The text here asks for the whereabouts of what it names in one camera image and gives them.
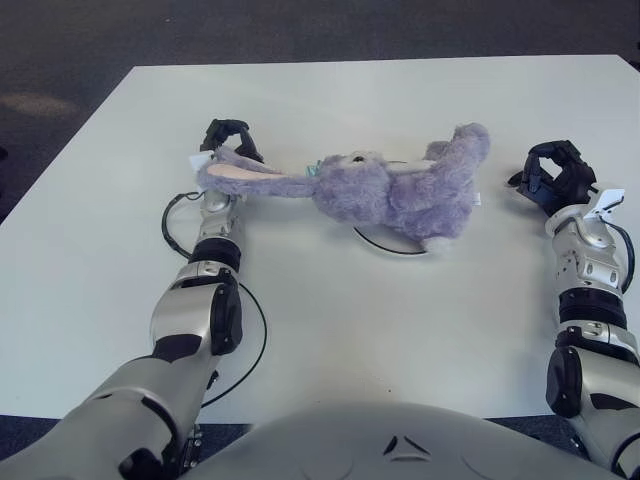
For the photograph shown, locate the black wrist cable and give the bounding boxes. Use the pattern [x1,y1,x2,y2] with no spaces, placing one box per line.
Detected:
[160,189,207,261]
[612,222,633,291]

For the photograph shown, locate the white plate with black rim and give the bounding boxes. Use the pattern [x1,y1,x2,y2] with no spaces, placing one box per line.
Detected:
[352,225,434,259]

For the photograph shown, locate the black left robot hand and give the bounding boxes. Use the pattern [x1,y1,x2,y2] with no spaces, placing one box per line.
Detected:
[198,118,265,164]

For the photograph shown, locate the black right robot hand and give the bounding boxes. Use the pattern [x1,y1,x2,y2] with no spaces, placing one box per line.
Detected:
[507,140,599,217]

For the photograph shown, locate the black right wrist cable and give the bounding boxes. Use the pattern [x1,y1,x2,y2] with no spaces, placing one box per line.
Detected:
[612,222,633,291]

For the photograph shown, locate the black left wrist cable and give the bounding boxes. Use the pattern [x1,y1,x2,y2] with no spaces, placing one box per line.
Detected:
[160,189,207,261]

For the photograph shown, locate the purple plush bunny doll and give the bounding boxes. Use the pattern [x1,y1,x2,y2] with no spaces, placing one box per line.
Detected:
[195,122,491,254]

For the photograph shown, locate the thin black elbow cable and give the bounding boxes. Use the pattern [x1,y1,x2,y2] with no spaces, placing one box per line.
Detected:
[204,282,269,406]

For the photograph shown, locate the grey robot torso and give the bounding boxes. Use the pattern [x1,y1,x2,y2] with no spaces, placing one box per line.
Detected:
[199,399,626,480]

